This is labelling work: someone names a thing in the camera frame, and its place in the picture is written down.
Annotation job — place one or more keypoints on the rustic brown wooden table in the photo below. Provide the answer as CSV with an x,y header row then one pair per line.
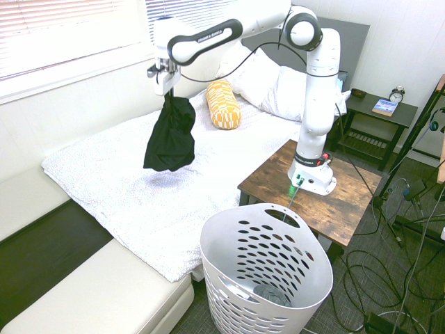
x,y
340,215

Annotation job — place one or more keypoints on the white perforated laundry basket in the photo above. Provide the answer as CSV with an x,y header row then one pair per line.
x,y
306,278

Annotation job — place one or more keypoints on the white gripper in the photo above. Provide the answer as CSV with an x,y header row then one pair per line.
x,y
166,83

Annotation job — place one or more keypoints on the black Nike sports shorts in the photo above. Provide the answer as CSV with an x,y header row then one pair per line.
x,y
170,139

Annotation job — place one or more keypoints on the white circle-patterned bed cover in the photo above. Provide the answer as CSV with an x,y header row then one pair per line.
x,y
139,208

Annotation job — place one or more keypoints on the small cream bench cushion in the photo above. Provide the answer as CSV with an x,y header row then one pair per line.
x,y
31,202

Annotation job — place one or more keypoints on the white patterned pillow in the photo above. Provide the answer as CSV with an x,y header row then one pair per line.
x,y
285,94
253,73

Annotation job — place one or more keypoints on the grey bed headboard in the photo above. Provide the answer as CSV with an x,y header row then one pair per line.
x,y
351,52

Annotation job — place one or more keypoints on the small dark dish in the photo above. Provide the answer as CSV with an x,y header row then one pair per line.
x,y
358,93

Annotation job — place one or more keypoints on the narrow white window blind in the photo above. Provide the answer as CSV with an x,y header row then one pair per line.
x,y
208,10

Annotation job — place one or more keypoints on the wide white window blind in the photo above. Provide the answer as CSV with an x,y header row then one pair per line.
x,y
69,31

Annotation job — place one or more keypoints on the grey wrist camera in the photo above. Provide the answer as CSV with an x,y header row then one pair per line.
x,y
153,72

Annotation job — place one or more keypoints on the black camera tripod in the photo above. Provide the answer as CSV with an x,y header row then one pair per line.
x,y
410,139

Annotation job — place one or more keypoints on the yellow patterned bolster pillow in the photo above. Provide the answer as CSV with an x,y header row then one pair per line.
x,y
224,104

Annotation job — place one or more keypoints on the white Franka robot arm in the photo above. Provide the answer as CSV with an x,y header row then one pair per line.
x,y
320,104

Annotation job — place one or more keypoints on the black twin-bell alarm clock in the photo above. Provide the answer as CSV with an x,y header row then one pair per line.
x,y
396,95

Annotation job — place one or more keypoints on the large cream bench cushion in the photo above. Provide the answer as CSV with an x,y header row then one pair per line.
x,y
97,295

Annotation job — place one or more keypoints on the dark wooden nightstand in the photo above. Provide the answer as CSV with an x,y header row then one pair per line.
x,y
365,104

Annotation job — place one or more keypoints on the grey clothes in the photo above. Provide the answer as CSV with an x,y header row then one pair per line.
x,y
271,295

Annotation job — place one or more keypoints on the blue-covered book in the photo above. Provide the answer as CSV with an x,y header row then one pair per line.
x,y
385,107

